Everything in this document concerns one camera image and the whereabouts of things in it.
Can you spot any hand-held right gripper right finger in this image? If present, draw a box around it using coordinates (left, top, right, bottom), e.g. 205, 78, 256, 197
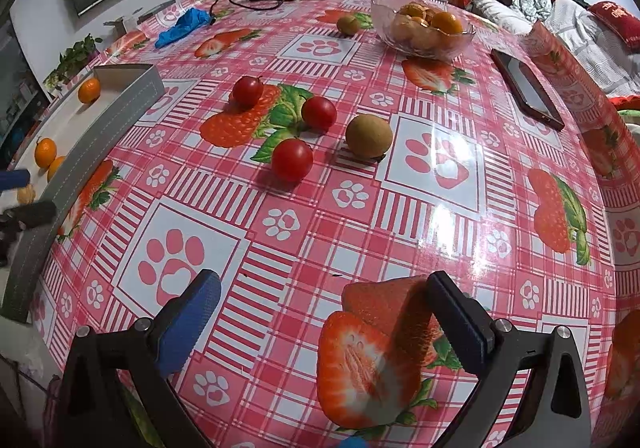
426, 271, 593, 448

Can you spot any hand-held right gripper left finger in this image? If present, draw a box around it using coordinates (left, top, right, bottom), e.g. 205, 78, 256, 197
56, 269, 223, 448

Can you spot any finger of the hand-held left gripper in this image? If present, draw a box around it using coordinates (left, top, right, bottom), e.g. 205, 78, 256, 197
0, 200, 57, 269
0, 169, 32, 190

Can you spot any white tray with grey rim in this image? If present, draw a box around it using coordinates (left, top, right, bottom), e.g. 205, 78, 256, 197
0, 64, 166, 324

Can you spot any red tomato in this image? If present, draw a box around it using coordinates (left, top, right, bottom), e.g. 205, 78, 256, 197
271, 138, 314, 180
231, 75, 264, 109
301, 96, 338, 131

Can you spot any clear glass bowl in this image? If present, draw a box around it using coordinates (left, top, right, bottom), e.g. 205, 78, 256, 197
371, 0, 477, 61

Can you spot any black framed glass tank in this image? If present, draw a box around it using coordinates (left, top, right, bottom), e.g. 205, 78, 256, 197
0, 28, 51, 159

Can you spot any strawberry print pink tablecloth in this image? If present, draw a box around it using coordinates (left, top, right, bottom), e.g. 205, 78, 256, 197
30, 0, 640, 448

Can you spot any green potted plant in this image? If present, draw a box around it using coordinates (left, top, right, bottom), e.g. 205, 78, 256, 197
44, 34, 103, 89

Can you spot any small cardboard box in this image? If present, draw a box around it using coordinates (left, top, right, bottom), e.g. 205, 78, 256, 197
102, 17, 138, 41

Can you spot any blue cloth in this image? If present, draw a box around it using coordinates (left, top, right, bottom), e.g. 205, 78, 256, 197
154, 9, 215, 49

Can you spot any black tablet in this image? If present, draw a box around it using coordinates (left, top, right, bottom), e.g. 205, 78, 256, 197
490, 48, 566, 131

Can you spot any white grey blanket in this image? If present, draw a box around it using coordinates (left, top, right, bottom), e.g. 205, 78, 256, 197
475, 0, 640, 96

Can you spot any red pillow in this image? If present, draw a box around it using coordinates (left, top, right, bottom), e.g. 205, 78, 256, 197
586, 0, 640, 53

